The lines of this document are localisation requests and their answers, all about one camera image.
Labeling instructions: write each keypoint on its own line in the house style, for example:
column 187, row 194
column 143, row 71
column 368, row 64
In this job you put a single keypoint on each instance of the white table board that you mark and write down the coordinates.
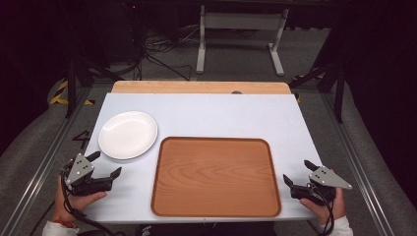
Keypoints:
column 209, row 114

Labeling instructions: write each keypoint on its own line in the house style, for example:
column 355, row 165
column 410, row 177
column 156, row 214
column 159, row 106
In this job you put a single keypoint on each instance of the black tripod stand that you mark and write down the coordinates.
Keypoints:
column 339, row 88
column 71, row 88

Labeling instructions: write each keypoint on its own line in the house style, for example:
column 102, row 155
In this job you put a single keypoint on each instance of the grey metal floor rail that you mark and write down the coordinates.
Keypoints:
column 36, row 177
column 355, row 164

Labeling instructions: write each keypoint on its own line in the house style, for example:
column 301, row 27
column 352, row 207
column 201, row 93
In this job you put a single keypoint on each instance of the yellow black floor tape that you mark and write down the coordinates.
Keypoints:
column 60, row 95

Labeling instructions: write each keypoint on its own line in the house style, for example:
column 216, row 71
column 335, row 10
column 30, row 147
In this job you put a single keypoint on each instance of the person's dark clothing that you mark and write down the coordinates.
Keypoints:
column 209, row 229

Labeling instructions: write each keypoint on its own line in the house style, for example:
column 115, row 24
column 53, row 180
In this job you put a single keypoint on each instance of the brown wooden tray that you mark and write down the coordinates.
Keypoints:
column 215, row 178

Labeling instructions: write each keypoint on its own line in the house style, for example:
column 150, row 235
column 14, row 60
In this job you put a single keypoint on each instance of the white metal stand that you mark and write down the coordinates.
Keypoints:
column 241, row 20

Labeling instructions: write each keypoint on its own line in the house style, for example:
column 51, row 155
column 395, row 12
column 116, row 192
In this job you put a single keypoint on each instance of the white round plate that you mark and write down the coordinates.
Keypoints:
column 128, row 135

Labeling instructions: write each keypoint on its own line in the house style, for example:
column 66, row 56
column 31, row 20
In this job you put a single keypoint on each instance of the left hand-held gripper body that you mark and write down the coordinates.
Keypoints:
column 80, row 170

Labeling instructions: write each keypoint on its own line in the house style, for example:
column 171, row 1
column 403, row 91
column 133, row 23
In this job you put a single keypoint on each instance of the person's right hand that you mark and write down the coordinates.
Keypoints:
column 323, row 209

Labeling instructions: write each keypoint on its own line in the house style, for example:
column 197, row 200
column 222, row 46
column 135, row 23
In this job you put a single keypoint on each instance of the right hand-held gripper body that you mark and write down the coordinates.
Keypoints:
column 324, row 179

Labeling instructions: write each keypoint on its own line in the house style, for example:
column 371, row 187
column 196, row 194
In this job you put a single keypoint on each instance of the light wooden desk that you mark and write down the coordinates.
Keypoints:
column 183, row 87

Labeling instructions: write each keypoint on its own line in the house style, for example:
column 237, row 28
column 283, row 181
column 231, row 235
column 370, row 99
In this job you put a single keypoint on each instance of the person's left hand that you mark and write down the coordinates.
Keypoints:
column 76, row 202

